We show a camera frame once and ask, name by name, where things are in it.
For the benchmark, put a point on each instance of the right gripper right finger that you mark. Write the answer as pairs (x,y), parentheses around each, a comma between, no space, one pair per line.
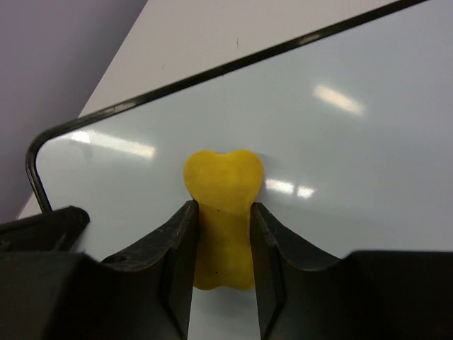
(303,292)

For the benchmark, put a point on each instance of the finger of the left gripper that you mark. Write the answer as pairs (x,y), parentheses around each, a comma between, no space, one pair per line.
(58,230)

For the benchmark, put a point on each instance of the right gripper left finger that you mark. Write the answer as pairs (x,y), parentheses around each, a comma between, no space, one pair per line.
(141,292)

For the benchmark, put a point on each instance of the yellow bone shaped eraser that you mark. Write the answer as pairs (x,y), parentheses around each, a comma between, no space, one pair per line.
(224,186)

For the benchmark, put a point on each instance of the black framed small whiteboard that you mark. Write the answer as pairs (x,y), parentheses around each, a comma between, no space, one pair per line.
(353,124)

